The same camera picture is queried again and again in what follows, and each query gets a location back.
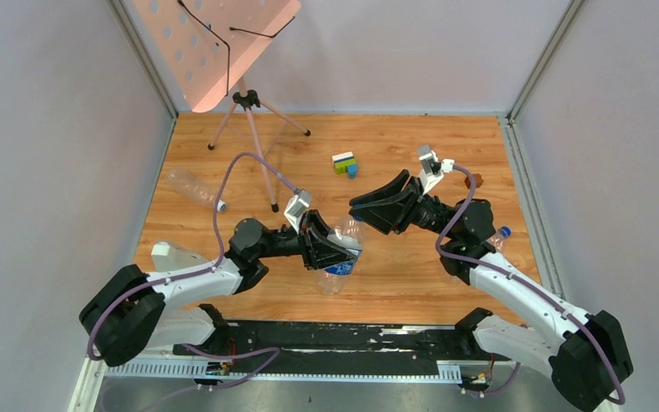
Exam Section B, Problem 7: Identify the clear bottle blue cap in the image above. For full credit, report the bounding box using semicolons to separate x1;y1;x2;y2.
487;226;512;253

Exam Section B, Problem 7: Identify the white slotted cable duct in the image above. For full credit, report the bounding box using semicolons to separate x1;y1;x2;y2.
105;358;463;385

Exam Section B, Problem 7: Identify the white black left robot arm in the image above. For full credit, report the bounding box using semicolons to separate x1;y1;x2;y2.
79;209;360;367

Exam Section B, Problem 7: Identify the brown small block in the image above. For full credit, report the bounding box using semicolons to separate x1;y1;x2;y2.
464;173;484;190

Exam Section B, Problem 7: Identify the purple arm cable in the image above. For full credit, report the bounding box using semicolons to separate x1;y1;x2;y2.
86;152;299;361
435;163;627;406

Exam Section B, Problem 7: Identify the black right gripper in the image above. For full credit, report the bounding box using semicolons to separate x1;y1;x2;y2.
348;171;457;241

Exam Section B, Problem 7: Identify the coloured toy brick stack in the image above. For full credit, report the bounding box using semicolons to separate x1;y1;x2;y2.
332;151;359;179

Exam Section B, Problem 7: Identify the white carton with cap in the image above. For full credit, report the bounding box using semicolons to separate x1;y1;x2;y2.
151;241;208;272

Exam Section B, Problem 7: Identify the clear bottle white cap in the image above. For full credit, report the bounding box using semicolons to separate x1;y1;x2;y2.
166;168;227;212

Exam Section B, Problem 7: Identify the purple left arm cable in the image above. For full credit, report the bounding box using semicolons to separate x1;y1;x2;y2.
86;152;299;361

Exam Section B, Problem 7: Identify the pink music stand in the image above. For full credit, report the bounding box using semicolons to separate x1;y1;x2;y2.
130;0;312;215

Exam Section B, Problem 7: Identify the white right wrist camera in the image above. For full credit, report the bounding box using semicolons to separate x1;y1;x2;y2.
416;145;455;195

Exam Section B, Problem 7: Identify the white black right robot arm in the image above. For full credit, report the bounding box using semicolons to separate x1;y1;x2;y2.
349;170;633;411

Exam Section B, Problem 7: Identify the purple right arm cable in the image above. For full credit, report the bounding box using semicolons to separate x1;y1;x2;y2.
435;163;627;406

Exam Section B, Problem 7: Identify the clear Pepsi bottle blue label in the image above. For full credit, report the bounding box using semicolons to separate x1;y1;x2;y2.
315;215;366;297

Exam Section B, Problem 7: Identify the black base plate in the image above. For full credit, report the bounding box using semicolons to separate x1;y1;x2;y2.
199;320;493;376

